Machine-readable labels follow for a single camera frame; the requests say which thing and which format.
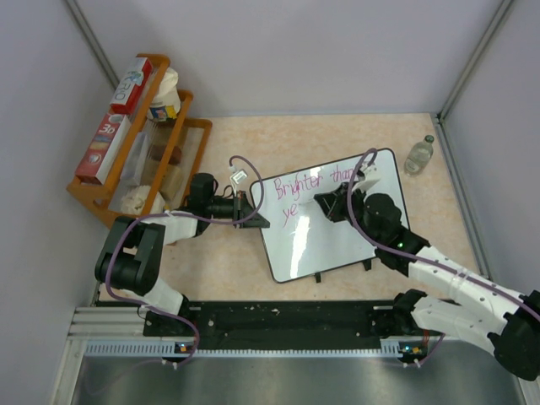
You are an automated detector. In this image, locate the clear plastic box on shelf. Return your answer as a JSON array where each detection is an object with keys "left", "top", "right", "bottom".
[{"left": 120, "top": 132, "right": 149, "bottom": 186}]

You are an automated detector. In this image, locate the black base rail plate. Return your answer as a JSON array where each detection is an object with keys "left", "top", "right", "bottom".
[{"left": 143, "top": 299, "right": 427, "bottom": 351}]

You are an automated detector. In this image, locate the red 3D toothpaste box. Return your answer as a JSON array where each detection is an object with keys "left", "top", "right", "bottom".
[{"left": 75, "top": 113, "right": 131, "bottom": 185}]

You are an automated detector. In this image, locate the orange wooden shelf rack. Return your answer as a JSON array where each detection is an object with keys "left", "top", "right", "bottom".
[{"left": 67, "top": 54, "right": 212, "bottom": 227}]

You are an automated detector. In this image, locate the white whiteboard black frame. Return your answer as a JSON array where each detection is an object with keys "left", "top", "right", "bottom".
[{"left": 250, "top": 148, "right": 411, "bottom": 283}]

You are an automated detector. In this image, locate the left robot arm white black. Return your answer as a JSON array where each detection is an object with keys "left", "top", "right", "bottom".
[{"left": 94, "top": 173, "right": 270, "bottom": 335}]

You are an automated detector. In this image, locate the white crumpled bag lower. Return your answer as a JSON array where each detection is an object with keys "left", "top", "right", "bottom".
[{"left": 120, "top": 186, "right": 165, "bottom": 215}]

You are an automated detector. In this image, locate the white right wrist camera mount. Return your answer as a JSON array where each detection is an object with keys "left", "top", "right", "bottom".
[{"left": 352, "top": 164, "right": 381, "bottom": 193}]

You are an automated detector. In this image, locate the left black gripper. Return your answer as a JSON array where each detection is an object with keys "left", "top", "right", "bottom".
[{"left": 206, "top": 191, "right": 269, "bottom": 230}]

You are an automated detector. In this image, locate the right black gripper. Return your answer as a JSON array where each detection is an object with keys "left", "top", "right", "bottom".
[{"left": 316, "top": 181, "right": 381, "bottom": 246}]

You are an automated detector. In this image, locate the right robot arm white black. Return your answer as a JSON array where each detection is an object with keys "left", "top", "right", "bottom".
[{"left": 315, "top": 183, "right": 539, "bottom": 381}]

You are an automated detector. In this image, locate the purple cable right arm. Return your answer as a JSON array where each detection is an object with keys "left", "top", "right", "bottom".
[{"left": 345, "top": 147, "right": 540, "bottom": 368}]

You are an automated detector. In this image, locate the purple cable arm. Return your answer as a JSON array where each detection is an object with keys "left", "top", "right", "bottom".
[
  {"left": 105, "top": 154, "right": 267, "bottom": 368},
  {"left": 345, "top": 147, "right": 540, "bottom": 368}
]

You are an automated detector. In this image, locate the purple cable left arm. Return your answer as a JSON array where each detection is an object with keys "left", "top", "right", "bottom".
[{"left": 105, "top": 154, "right": 267, "bottom": 368}]

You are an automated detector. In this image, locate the red white toothpaste box upper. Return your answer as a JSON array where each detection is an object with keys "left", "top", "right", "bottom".
[{"left": 110, "top": 57, "right": 153, "bottom": 115}]

